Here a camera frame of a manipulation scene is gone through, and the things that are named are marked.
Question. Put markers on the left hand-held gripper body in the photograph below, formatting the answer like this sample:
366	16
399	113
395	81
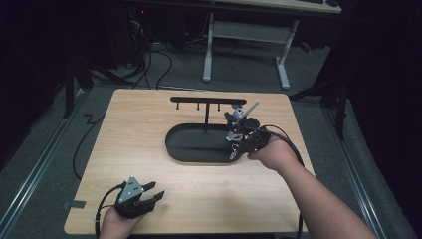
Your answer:
130	202

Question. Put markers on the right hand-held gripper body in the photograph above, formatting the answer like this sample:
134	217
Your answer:
255	139

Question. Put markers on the black and pink plush toy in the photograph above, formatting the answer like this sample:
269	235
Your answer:
233	136

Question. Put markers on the black hook stand with tray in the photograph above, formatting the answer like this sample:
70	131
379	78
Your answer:
199	143

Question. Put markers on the person's right hand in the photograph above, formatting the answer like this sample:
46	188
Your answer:
275	156

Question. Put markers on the person's left hand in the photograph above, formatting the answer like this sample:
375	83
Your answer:
116	227

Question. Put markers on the small grey charm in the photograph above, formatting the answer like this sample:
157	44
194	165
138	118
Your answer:
237	109

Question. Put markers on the grey tape strip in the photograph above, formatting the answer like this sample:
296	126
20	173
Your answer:
75	204

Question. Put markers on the black metal stand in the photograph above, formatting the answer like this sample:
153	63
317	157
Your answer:
340	106
69	86

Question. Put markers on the small red object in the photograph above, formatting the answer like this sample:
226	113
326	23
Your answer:
305	47

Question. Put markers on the grey metal frame desk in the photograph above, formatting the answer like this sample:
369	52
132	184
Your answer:
247	31

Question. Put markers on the metal floor rail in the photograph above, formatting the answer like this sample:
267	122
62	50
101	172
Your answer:
356	172
36	169

